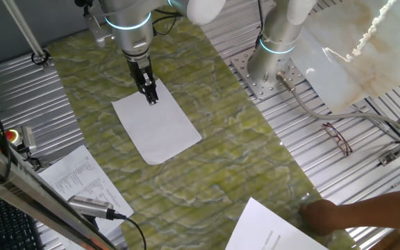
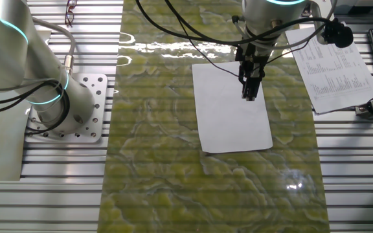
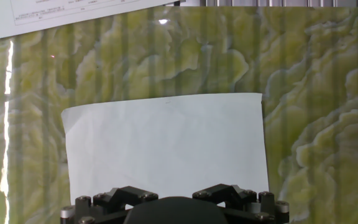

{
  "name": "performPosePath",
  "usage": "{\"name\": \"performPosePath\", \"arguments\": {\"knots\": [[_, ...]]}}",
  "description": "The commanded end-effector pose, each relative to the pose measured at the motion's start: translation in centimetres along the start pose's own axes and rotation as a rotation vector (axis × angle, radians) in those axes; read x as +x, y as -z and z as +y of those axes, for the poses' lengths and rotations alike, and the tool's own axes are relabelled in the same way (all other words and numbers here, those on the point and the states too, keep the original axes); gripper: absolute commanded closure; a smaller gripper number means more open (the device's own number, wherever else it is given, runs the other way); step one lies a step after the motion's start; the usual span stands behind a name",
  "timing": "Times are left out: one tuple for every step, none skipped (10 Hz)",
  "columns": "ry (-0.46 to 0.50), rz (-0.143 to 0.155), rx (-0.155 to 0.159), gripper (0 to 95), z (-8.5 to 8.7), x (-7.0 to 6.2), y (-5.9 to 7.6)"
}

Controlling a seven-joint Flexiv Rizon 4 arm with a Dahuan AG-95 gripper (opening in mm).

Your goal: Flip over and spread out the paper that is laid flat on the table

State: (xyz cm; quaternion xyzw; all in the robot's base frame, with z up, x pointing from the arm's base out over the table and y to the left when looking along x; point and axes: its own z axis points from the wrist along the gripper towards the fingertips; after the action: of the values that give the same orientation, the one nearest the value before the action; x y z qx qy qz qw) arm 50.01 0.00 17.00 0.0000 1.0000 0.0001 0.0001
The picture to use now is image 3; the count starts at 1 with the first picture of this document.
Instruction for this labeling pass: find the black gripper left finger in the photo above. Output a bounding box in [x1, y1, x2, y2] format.
[60, 185, 160, 224]

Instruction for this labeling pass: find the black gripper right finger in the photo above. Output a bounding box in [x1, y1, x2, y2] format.
[192, 183, 290, 224]

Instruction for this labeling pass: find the white paper with printed list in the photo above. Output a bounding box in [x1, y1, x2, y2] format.
[0, 0, 180, 40]

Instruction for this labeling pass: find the white paper sheet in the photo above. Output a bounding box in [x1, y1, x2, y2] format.
[60, 92, 270, 208]

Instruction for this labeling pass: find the green marble-pattern mat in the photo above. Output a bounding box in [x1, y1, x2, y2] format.
[0, 5, 358, 224]

